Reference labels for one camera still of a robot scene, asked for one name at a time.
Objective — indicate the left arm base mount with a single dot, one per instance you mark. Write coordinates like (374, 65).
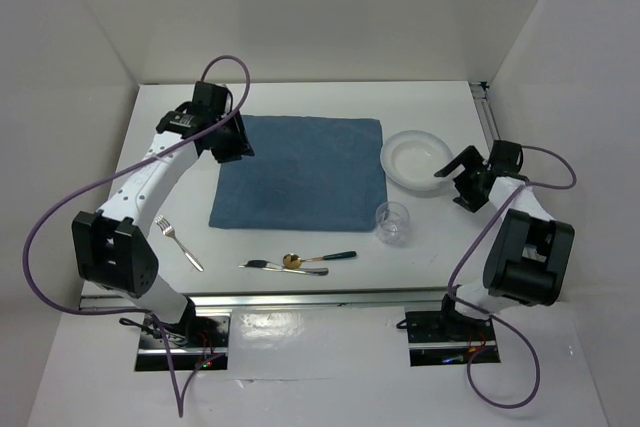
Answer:
(208, 346)

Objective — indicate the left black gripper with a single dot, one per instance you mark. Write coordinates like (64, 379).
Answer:
(239, 145)

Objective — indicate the aluminium right side rail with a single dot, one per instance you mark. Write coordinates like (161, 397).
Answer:
(518, 265)

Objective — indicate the aluminium rail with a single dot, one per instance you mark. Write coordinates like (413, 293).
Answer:
(338, 298)
(518, 265)

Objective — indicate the silver fork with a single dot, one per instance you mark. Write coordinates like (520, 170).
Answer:
(168, 231)

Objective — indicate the blue cloth napkin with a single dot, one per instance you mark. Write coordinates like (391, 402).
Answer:
(307, 174)

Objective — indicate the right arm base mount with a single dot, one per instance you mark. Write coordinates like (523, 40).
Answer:
(435, 341)

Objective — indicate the white bowl plate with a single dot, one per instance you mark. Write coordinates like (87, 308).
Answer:
(411, 159)

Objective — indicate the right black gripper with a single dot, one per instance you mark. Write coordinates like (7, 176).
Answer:
(471, 159)

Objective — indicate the gold spoon green handle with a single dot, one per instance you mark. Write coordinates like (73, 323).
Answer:
(293, 261)

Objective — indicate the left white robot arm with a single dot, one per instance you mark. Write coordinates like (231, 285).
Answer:
(111, 244)

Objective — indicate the clear drinking glass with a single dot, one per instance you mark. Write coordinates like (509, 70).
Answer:
(392, 223)

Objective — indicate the silver table knife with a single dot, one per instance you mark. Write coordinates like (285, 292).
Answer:
(273, 267)

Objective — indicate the aluminium front rail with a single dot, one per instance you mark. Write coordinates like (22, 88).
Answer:
(338, 298)

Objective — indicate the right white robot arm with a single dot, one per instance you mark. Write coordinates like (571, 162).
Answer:
(465, 302)

